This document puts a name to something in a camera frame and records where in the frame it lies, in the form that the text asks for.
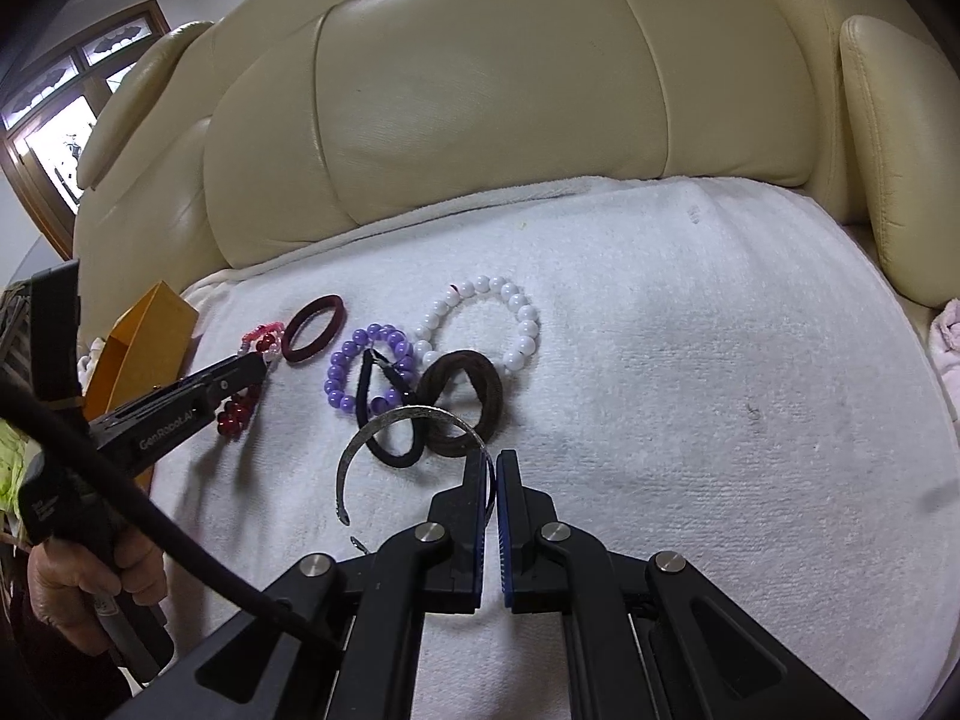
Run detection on dark red bead bracelet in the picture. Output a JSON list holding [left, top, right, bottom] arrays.
[[216, 380, 266, 442]]

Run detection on purple bead bracelet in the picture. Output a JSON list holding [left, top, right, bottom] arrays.
[[322, 322, 418, 415]]

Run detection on maroon hair tie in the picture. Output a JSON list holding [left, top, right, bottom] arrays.
[[281, 294, 350, 366]]

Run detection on silver bangle bracelet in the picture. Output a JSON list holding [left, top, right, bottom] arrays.
[[333, 404, 497, 550]]

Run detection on white pearl bead bracelet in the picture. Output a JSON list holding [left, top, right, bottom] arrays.
[[413, 273, 542, 376]]

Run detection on person's left hand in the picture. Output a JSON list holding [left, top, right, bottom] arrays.
[[28, 528, 167, 656]]

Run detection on orange cardboard box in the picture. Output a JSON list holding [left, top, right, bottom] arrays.
[[83, 280, 202, 493]]

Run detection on white towel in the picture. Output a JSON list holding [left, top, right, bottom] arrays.
[[151, 179, 958, 718]]

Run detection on cream leather sofa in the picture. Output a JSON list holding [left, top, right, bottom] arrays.
[[73, 0, 958, 340]]

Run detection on wooden glass door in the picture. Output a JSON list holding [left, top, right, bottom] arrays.
[[2, 0, 169, 257]]

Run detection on pink cloth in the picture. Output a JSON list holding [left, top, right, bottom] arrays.
[[928, 298, 960, 406]]

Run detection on pink white bead bracelet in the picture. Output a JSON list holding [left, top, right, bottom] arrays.
[[237, 320, 288, 361]]

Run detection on black hair tie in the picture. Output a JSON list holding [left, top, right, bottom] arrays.
[[355, 346, 431, 469]]

